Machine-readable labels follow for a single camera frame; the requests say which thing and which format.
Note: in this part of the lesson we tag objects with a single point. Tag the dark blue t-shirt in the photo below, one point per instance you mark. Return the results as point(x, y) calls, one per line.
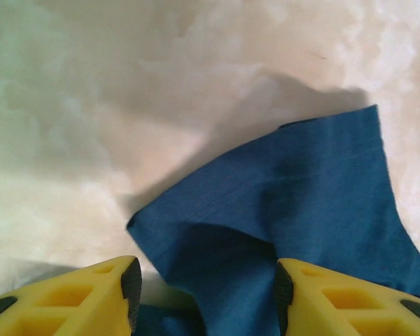
point(283, 192)

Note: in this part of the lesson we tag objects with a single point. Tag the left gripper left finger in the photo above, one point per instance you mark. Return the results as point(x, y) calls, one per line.
point(56, 304)

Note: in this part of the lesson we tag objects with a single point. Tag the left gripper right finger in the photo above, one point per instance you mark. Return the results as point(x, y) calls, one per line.
point(336, 304)

